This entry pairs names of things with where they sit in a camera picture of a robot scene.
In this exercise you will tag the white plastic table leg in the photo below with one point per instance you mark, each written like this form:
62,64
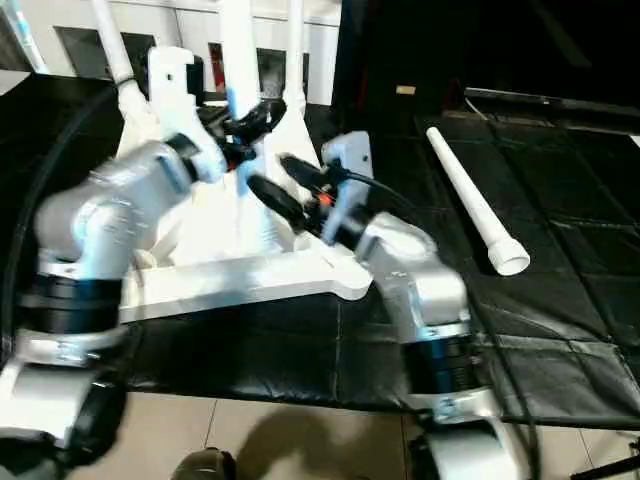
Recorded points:
296,55
240,60
475,200
112,45

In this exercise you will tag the white plastic table top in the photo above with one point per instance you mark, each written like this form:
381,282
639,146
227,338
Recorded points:
230,270

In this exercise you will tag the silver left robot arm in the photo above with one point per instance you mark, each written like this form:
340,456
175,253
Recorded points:
90,240

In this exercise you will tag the white glass-door cabinet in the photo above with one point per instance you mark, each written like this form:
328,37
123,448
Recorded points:
180,25

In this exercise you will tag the small tan label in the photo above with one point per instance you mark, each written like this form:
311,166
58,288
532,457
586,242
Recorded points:
405,90

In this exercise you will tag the grey curtain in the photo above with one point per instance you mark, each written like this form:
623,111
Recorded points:
10,40

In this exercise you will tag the large black cabinet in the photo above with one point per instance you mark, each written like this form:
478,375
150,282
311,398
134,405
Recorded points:
500,45

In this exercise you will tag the black work mat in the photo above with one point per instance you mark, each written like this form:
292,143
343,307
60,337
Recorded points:
550,330

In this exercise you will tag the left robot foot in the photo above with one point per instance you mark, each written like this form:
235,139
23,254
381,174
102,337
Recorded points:
203,467

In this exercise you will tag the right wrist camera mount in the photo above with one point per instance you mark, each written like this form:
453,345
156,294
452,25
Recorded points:
350,170

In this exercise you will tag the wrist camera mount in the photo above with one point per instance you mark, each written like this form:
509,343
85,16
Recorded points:
350,170
175,85

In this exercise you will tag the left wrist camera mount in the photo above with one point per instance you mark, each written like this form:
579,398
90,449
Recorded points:
175,85

